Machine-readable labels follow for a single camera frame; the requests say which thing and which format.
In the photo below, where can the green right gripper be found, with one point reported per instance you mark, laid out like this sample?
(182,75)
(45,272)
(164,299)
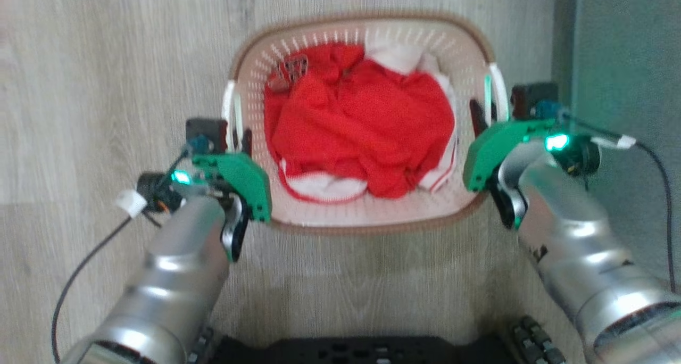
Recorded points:
(492,148)

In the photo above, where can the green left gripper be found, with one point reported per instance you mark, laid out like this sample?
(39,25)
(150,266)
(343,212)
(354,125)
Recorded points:
(242,178)

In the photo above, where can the beige laundry basket brown rim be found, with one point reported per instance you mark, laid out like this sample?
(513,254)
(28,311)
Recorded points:
(372,212)

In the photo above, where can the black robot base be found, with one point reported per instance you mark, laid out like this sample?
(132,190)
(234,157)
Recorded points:
(362,350)

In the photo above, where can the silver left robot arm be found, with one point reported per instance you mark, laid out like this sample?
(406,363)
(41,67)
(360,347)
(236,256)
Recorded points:
(175,279)

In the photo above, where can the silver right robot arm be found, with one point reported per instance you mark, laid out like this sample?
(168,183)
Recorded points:
(580,247)

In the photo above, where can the white garment red stripes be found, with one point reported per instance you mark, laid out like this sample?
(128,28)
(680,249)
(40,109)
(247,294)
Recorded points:
(393,55)

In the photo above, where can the dark teal furniture side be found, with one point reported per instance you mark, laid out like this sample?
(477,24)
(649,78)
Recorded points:
(628,60)

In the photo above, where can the dark left wrist camera box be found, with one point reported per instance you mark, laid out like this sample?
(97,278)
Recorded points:
(206,132)

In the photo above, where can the dark wrist camera box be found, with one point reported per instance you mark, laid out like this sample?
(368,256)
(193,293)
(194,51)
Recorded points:
(533,100)
(206,132)

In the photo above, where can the dark right wrist camera box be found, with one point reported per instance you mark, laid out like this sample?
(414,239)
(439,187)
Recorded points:
(533,100)

